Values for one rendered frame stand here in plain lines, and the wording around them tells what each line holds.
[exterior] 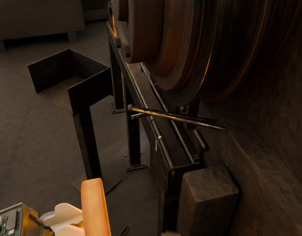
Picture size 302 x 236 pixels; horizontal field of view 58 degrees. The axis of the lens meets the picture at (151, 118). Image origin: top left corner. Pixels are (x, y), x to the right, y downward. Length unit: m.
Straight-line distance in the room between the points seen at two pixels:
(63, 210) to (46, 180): 1.22
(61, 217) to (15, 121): 1.71
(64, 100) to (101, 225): 0.81
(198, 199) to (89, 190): 0.22
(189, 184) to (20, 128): 1.65
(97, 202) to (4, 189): 1.33
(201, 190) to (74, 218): 0.24
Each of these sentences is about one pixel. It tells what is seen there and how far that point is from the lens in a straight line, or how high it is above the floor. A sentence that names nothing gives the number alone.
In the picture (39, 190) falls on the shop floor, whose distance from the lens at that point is 1.64.
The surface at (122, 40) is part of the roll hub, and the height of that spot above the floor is 1.01.
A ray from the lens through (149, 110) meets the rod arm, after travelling 0.57.
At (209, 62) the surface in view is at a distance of 0.39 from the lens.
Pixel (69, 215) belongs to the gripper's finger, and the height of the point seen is 0.86.
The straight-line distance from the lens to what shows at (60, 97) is 1.18.
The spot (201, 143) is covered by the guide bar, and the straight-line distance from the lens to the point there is 0.70.
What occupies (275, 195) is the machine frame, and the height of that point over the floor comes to 0.87.
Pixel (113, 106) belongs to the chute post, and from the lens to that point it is 2.06.
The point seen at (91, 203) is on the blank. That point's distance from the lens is 0.42.
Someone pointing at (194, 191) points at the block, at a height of 0.80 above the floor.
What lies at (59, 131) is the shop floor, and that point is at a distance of 1.95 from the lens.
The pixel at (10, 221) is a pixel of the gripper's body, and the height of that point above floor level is 0.89.
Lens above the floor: 1.25
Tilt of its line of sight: 40 degrees down
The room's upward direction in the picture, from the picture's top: straight up
